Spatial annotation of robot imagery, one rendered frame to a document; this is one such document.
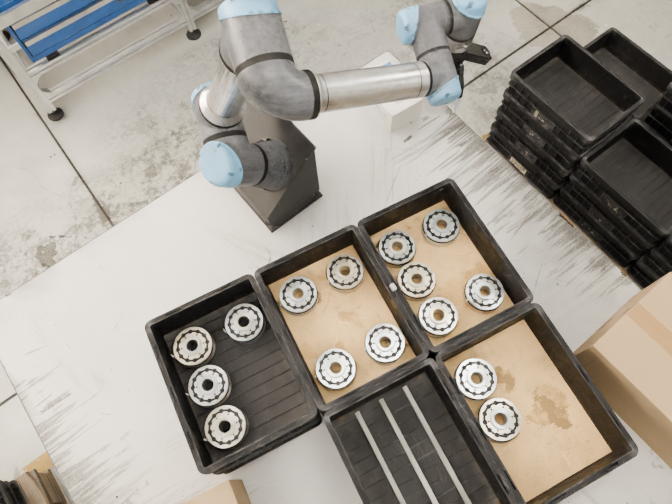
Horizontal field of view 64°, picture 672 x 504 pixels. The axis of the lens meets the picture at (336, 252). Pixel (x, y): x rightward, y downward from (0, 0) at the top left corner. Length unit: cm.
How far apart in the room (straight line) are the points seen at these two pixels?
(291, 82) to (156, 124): 193
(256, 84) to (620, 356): 105
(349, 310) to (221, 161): 51
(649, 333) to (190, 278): 126
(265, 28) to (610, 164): 164
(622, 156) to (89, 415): 208
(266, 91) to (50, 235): 193
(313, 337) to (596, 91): 153
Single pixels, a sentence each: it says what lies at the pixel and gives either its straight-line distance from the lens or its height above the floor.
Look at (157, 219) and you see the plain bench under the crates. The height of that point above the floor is 70.
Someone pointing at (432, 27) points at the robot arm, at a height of 134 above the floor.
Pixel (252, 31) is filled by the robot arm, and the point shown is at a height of 148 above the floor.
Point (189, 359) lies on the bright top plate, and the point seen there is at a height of 86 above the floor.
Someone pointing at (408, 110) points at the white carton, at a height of 77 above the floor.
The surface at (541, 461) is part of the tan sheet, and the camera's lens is 147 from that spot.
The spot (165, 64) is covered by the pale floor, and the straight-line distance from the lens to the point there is 316.
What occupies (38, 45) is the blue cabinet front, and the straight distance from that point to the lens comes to 293.
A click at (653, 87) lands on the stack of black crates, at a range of 284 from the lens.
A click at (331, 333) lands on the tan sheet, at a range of 145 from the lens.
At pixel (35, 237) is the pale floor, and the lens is 286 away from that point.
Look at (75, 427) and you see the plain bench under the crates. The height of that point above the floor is 70.
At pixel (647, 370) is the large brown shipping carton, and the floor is 90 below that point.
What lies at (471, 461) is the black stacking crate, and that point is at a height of 83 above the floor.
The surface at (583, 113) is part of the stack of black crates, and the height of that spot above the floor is 49.
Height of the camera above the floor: 223
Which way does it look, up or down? 67 degrees down
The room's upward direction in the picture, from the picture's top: 5 degrees counter-clockwise
